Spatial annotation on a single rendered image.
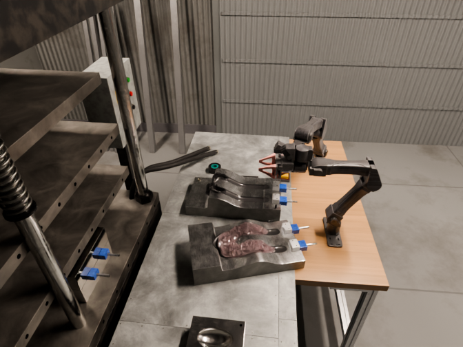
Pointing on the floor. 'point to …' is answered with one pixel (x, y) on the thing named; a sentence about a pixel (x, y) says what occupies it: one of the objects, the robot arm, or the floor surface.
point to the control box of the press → (103, 91)
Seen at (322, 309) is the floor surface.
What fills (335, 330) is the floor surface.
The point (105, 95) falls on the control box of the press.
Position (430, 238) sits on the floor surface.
